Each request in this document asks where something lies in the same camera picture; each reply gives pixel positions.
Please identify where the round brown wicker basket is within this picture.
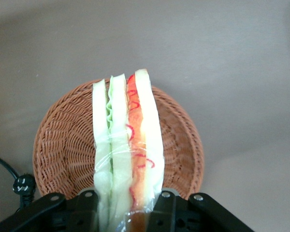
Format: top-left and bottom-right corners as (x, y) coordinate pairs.
(32, 78), (205, 201)

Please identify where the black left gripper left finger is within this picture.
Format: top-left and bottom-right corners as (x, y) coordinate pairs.
(0, 189), (101, 232)

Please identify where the black power cable with plug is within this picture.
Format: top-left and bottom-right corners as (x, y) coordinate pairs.
(0, 152), (36, 213)

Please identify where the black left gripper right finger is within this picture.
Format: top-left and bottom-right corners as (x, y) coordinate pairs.
(147, 188), (256, 232)

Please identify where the triangle sandwich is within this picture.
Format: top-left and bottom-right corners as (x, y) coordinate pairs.
(91, 68), (165, 232)

